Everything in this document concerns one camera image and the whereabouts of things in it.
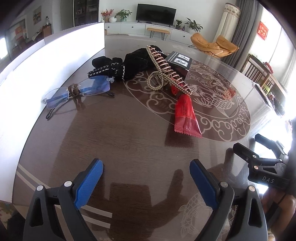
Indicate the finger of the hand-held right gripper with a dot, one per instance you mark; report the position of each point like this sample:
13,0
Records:
245,153
270,143

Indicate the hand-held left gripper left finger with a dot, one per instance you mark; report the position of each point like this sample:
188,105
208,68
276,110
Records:
89,183

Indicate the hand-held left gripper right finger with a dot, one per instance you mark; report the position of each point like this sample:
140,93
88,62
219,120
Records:
203,183

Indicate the red snack packet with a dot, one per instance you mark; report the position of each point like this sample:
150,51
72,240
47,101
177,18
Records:
186,115

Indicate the rimless eyeglasses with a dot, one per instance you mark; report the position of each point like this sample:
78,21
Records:
57,97

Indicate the pearl hair claw clip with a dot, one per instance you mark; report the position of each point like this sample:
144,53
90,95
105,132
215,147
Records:
166,69

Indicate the black hair bow white trim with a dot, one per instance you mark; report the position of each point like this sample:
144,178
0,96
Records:
101,62

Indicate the long white storage box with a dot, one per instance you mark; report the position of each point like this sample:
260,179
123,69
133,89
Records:
34,69

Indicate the person's right forearm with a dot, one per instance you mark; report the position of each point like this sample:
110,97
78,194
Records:
277,208

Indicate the brown patterned desktop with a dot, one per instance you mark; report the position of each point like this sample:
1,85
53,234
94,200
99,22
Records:
129,143

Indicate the black tray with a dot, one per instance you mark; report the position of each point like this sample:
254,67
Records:
263,95

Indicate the dark wooden slatted chair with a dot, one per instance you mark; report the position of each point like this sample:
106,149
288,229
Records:
254,67

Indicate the patterned cloth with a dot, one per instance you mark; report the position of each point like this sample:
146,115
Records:
7,210

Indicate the black box with white labels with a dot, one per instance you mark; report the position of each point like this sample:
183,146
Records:
185,60

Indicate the orange rocking chair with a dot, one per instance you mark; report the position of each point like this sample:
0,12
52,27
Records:
203,44

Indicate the grey curtain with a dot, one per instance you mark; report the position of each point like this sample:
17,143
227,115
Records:
245,27

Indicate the black fluffy pom-pom item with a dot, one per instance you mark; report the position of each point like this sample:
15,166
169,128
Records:
136,62

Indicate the air conditioner with lace cover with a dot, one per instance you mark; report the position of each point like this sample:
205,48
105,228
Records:
227,20

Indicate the large leafy potted plant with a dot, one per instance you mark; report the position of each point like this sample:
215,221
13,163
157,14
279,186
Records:
193,24

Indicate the small potted plant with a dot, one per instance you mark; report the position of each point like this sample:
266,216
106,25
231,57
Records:
178,23

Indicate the wooden bench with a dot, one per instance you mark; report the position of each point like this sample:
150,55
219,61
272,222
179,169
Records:
158,29

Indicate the white television cabinet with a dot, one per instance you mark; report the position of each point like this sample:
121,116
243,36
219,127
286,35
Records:
129,29

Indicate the white round vase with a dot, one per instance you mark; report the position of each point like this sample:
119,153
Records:
112,19

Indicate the black television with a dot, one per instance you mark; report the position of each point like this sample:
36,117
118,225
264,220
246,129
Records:
156,14

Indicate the glass bottle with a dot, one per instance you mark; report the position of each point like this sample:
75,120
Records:
47,20

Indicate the red flower plant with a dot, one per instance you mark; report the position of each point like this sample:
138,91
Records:
106,14

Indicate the bushy green potted plant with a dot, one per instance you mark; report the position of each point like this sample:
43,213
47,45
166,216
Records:
123,14

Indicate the dark display cabinet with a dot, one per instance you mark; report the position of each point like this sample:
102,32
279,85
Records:
85,10

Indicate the red wall hanging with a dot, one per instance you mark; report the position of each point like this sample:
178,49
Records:
263,30

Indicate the wall painting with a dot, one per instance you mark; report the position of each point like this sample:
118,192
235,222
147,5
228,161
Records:
37,15

